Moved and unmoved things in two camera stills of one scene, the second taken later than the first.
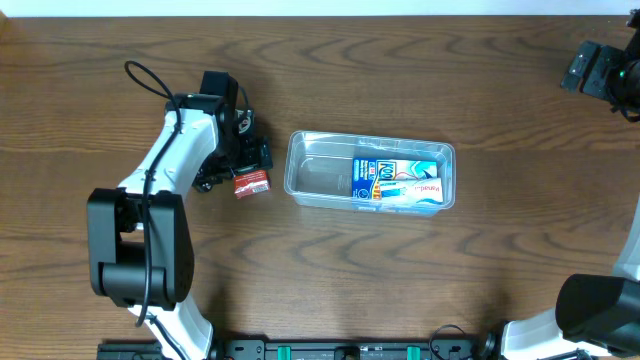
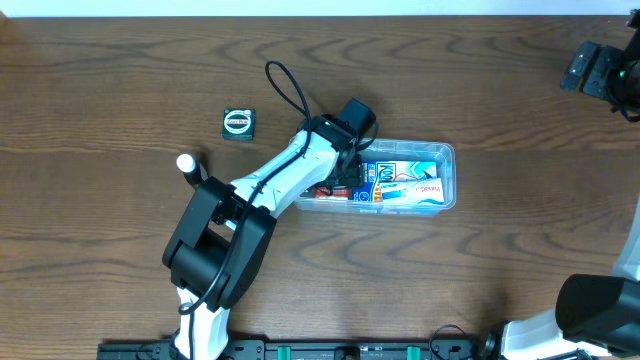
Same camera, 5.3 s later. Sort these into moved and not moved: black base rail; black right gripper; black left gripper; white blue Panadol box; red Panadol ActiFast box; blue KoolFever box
Moved: black left gripper; red Panadol ActiFast box
Not moved: black base rail; white blue Panadol box; blue KoolFever box; black right gripper
